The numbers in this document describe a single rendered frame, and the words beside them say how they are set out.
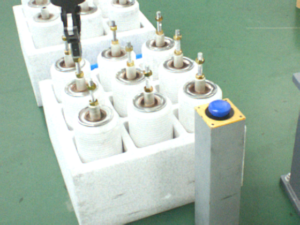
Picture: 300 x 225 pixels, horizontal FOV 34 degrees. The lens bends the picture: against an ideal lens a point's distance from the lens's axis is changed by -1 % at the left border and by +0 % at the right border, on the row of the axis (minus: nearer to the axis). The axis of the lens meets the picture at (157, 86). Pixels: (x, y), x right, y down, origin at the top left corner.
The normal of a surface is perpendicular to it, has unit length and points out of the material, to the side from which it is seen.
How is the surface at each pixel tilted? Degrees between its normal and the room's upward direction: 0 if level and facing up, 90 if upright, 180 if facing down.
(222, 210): 90
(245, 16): 0
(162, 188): 90
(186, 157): 90
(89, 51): 90
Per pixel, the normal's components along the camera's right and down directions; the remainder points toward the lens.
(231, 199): 0.36, 0.48
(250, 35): -0.04, -0.84
